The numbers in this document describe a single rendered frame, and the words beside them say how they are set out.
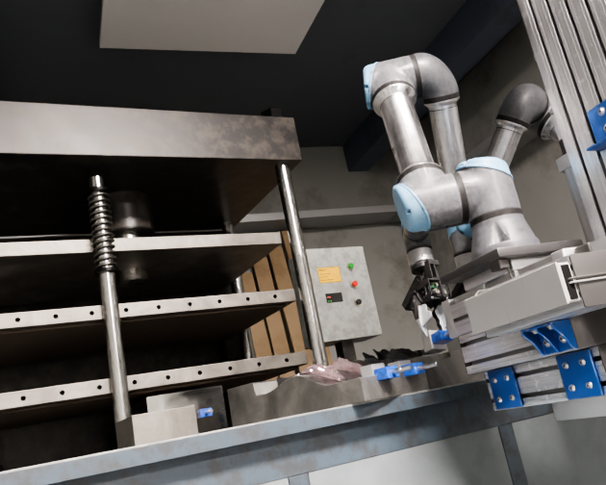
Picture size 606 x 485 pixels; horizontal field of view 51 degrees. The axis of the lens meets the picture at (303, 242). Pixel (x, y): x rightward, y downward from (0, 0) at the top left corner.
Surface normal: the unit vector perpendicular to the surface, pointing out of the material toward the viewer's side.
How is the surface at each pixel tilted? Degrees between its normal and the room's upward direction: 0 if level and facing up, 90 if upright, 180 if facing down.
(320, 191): 90
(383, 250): 90
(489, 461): 90
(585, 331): 90
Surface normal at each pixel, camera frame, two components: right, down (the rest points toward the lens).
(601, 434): 0.44, -0.33
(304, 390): -0.71, -0.06
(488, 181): -0.12, -0.25
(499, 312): -0.92, 0.08
